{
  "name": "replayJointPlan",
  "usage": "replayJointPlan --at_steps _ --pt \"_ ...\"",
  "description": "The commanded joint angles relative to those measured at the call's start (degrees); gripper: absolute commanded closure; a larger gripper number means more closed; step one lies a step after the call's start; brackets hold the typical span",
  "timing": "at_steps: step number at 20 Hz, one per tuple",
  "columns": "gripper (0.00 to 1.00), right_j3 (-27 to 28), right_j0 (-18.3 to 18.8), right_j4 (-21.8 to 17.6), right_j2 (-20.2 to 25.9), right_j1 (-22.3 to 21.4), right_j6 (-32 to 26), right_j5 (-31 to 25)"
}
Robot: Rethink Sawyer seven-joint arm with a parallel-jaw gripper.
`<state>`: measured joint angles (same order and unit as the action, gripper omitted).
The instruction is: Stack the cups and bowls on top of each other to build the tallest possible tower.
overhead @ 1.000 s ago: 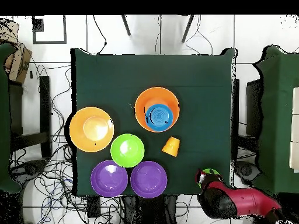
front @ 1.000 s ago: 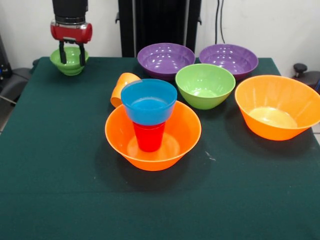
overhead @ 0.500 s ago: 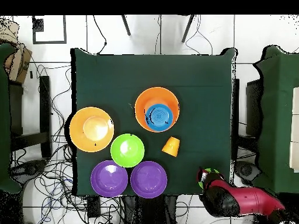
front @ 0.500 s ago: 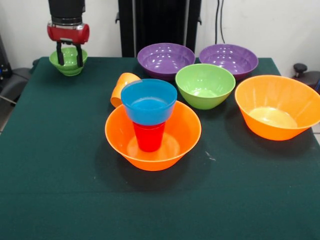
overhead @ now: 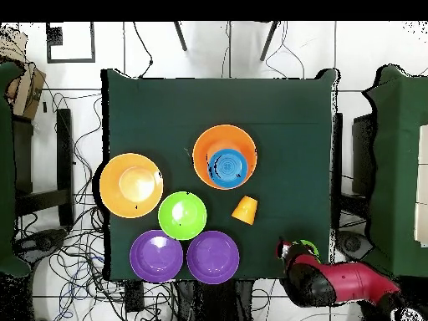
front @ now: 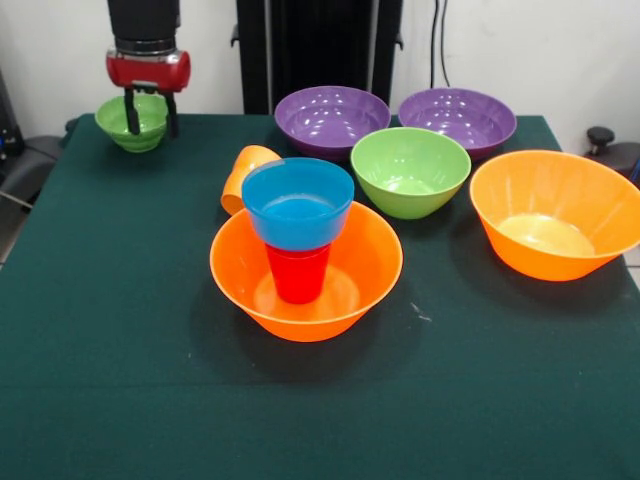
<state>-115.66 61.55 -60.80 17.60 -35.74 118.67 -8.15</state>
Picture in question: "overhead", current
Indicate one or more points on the black floor frame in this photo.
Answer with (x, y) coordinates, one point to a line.
(71, 60)

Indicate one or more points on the cardboard box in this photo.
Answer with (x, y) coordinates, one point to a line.
(26, 87)

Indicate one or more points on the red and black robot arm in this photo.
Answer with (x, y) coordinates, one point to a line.
(347, 282)

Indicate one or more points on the white boxes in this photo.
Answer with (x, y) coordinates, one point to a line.
(422, 184)

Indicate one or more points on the black power strip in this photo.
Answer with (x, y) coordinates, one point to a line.
(134, 296)

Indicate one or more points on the small blue plastic bowl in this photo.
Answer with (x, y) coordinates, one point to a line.
(228, 167)

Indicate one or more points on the medium green plastic bowl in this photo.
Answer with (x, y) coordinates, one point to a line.
(182, 215)

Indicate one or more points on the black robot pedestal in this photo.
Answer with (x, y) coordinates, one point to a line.
(217, 301)

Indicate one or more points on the orange plastic cup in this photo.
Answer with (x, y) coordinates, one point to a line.
(245, 209)

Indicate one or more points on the black tripod leg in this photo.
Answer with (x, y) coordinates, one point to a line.
(180, 36)
(268, 41)

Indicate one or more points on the dark green tablecloth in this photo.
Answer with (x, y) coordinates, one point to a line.
(217, 107)

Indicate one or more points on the small green plastic bowl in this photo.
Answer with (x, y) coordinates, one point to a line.
(312, 246)

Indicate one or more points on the green cloth side table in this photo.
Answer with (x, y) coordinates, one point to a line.
(6, 167)
(398, 167)

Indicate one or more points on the large orange plastic bowl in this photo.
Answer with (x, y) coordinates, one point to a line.
(131, 185)
(230, 137)

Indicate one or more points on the purple plastic bowl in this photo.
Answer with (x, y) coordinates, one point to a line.
(213, 256)
(156, 256)

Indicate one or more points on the black bench frame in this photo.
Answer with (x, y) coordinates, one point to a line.
(64, 150)

